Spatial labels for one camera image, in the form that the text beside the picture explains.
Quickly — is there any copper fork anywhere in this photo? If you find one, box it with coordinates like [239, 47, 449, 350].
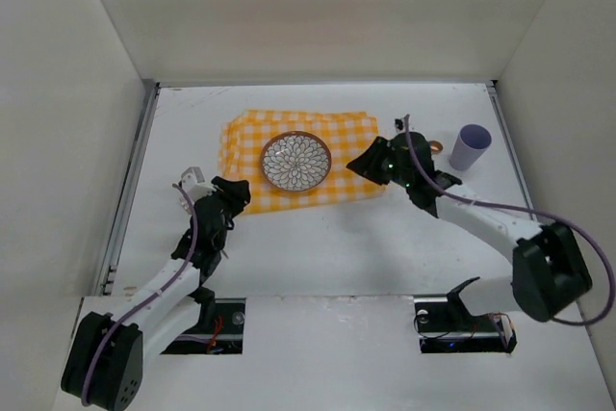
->
[180, 197, 191, 214]

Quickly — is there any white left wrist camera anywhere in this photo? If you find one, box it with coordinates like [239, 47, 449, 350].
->
[179, 167, 214, 202]

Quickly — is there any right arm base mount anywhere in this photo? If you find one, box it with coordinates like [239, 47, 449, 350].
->
[413, 295, 518, 354]

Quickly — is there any copper spoon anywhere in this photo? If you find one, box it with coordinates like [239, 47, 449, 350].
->
[429, 141, 444, 155]

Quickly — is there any yellow white checkered cloth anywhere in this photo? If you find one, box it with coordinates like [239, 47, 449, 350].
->
[218, 109, 385, 214]

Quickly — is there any patterned ceramic bowl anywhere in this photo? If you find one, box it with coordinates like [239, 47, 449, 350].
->
[259, 131, 332, 193]

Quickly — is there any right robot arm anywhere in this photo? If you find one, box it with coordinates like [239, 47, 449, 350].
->
[347, 132, 592, 322]

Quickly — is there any lilac plastic cup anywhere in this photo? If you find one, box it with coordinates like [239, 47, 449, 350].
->
[449, 124, 492, 171]

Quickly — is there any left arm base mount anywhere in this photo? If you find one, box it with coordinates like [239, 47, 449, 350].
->
[163, 298, 246, 356]

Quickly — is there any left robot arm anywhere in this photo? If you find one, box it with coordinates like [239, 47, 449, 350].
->
[61, 176, 251, 410]

